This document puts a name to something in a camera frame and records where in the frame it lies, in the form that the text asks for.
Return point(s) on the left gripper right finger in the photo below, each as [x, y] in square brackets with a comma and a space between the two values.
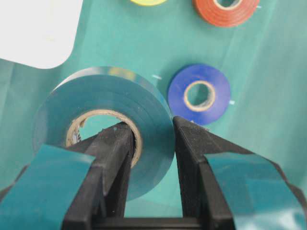
[232, 188]

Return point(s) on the teal tape roll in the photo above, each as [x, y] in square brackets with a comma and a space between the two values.
[127, 96]

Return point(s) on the white plastic case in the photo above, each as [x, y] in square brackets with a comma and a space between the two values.
[38, 33]

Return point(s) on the red tape roll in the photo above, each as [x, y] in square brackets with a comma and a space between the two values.
[219, 15]

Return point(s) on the blue tape roll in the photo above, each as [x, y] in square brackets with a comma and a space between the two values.
[217, 98]

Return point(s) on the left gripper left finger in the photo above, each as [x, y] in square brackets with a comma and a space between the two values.
[66, 189]

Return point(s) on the yellow tape roll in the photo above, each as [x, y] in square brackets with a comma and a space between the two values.
[148, 2]

